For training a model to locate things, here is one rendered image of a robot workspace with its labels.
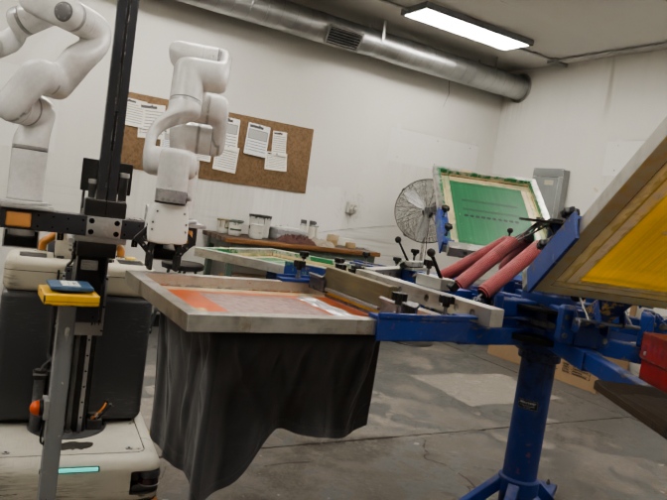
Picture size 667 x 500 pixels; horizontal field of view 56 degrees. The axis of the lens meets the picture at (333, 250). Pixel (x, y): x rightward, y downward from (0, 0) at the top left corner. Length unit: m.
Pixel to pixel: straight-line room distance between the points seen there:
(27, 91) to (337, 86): 4.60
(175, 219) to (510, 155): 5.97
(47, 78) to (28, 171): 0.27
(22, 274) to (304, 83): 4.03
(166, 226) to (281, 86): 4.45
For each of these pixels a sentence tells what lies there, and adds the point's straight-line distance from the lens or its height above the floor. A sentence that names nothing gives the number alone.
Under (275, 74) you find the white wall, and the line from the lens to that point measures 5.96.
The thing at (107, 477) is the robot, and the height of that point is 0.22.
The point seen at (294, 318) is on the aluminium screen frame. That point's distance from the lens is 1.47.
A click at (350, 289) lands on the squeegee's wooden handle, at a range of 1.90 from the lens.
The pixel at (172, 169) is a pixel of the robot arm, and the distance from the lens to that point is 1.58.
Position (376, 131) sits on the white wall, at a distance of 6.47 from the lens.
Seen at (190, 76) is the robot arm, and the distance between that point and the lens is 1.75.
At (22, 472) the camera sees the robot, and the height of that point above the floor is 0.25.
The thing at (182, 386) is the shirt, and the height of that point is 0.74.
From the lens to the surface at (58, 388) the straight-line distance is 1.77.
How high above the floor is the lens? 1.26
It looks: 4 degrees down
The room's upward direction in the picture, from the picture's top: 8 degrees clockwise
